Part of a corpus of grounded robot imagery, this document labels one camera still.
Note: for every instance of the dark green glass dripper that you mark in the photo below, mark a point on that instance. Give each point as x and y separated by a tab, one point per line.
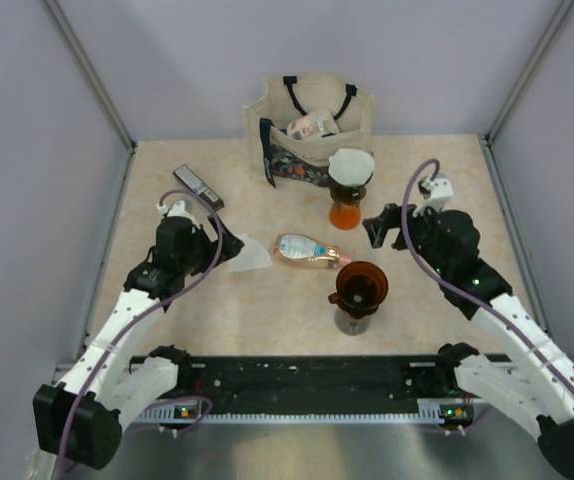
348	195

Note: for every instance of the black rectangular box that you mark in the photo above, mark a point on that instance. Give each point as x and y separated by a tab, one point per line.
189	179

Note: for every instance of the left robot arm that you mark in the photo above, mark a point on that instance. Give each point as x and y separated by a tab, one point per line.
83	417

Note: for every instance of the pink pouch in bag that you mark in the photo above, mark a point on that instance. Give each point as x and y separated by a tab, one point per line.
317	124

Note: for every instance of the pink liquid soap bottle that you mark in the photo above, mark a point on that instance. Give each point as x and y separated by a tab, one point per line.
304	251

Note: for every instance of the beige canvas tote bag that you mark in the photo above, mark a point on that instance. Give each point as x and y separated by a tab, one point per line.
289	97

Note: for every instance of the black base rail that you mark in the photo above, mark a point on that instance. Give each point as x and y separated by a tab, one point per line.
304	385

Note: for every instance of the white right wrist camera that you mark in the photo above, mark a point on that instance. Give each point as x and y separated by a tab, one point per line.
436	191

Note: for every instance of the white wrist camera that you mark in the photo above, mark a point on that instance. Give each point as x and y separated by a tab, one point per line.
181	208
436	191

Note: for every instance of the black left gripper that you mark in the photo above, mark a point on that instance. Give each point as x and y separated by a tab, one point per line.
200	233

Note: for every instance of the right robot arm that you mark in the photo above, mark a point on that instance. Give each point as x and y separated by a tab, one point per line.
540	396

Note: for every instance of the dark glass beaker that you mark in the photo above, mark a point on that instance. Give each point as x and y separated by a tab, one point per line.
349	325

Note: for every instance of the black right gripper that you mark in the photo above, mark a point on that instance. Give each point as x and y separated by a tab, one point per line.
378	227

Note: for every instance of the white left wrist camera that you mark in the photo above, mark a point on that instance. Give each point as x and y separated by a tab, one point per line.
181	208

